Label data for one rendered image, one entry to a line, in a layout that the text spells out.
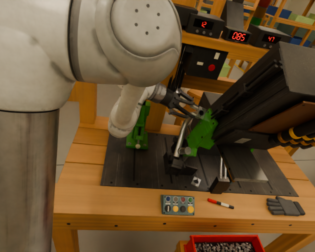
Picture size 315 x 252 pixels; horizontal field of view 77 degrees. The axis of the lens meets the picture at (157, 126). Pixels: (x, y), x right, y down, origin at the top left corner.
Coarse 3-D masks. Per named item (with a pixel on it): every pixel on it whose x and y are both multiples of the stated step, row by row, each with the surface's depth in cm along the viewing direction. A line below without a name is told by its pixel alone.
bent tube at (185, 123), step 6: (198, 108) 96; (204, 108) 96; (198, 114) 95; (204, 114) 96; (186, 120) 106; (186, 126) 107; (180, 132) 106; (180, 138) 105; (180, 144) 105; (174, 150) 105
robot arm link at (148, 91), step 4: (148, 88) 81; (152, 88) 82; (144, 92) 80; (148, 92) 82; (152, 92) 82; (144, 96) 81; (148, 96) 84; (140, 100) 81; (144, 100) 84; (140, 104) 82
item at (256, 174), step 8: (224, 152) 94; (232, 152) 95; (240, 152) 96; (248, 152) 97; (224, 160) 92; (232, 160) 90; (240, 160) 92; (248, 160) 93; (232, 168) 86; (240, 168) 87; (248, 168) 88; (256, 168) 90; (232, 176) 84; (240, 176) 84; (248, 176) 85; (256, 176) 86; (264, 176) 87
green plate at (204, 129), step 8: (208, 112) 94; (200, 120) 98; (208, 120) 92; (216, 120) 87; (200, 128) 96; (208, 128) 90; (192, 136) 100; (200, 136) 94; (208, 136) 92; (192, 144) 98; (200, 144) 95; (208, 144) 96
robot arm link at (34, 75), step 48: (0, 0) 20; (48, 0) 21; (0, 48) 21; (48, 48) 22; (0, 96) 23; (48, 96) 26; (0, 144) 26; (48, 144) 30; (0, 192) 28; (48, 192) 32; (0, 240) 30; (48, 240) 36
